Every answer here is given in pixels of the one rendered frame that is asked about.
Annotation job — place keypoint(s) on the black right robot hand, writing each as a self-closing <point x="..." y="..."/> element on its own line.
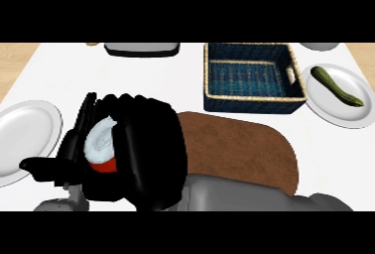
<point x="149" y="152"/>

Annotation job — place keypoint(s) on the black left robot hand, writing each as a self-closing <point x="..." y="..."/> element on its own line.
<point x="71" y="165"/>

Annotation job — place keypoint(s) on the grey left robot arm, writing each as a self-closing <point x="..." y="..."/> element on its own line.
<point x="60" y="204"/>

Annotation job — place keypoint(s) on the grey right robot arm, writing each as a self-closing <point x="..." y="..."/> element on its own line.
<point x="233" y="196"/>

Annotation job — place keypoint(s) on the red can with white end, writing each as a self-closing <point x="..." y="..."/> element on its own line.
<point x="99" y="145"/>

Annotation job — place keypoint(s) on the brown wooden cutting board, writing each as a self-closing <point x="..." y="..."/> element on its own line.
<point x="233" y="149"/>

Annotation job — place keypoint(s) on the blue wicker basket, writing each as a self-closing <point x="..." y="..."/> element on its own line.
<point x="251" y="77"/>

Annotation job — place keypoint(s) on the white plate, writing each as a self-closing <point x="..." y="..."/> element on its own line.
<point x="336" y="99"/>
<point x="22" y="139"/>

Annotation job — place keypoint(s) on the small tan object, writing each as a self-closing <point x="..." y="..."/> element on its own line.
<point x="91" y="44"/>

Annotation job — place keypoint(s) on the green zucchini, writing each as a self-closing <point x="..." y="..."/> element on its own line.
<point x="335" y="86"/>

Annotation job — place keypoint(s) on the grey rounded object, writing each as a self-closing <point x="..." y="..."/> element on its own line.
<point x="319" y="46"/>

